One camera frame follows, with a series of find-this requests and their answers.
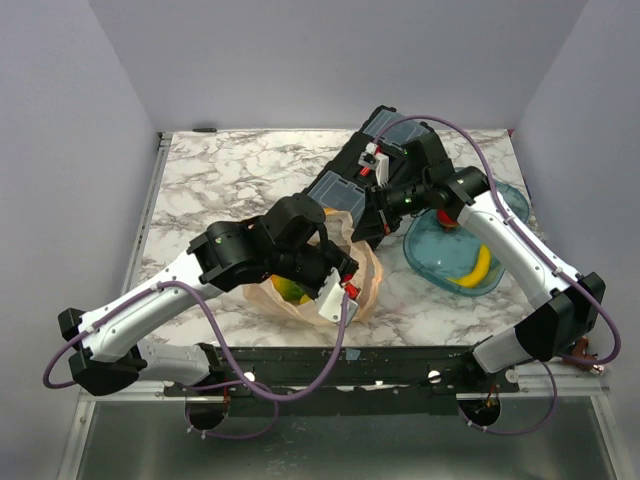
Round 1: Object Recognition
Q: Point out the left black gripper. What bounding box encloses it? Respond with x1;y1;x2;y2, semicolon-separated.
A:
268;242;358;300

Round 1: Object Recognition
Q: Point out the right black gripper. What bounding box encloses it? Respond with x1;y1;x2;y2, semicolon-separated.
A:
351;177;430;241

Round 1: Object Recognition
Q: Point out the peach plastic bag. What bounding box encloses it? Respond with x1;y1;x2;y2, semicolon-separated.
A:
242;207;384;326

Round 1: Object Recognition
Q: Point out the green red fake mango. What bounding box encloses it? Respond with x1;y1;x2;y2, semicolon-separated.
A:
270;275;311;305

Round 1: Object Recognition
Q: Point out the red fake apple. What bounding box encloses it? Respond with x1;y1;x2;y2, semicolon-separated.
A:
436;210;458;231

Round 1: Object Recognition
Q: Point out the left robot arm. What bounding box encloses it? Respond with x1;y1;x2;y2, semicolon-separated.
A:
58;194;358;396

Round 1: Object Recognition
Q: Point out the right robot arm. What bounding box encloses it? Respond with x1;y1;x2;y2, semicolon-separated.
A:
358;133;605;392

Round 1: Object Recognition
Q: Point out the yellow fake banana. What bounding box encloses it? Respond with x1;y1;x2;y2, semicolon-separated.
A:
448;244;491;289

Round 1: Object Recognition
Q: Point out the blue transparent fruit tray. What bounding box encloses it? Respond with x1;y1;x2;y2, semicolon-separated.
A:
403;210;506;297

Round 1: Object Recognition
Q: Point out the black plastic toolbox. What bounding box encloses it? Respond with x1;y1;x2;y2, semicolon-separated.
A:
302;105;433;249

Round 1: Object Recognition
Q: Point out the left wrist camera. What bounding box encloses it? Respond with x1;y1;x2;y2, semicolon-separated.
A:
315;268;359;326

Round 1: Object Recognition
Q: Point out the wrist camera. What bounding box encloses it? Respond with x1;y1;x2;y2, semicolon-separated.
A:
315;268;359;326
358;142;390;187

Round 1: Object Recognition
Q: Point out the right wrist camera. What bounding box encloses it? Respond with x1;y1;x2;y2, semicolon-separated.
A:
358;142;390;187

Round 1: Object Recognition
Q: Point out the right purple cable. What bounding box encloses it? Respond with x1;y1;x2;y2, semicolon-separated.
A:
372;115;622;366

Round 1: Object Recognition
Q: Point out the purple cable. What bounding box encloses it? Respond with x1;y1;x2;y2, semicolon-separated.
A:
42;280;352;404
372;115;622;366

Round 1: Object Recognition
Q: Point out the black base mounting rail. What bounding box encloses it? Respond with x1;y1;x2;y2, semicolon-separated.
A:
163;342;521;419

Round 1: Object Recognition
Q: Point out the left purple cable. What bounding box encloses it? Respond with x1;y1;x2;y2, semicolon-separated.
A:
42;280;352;404

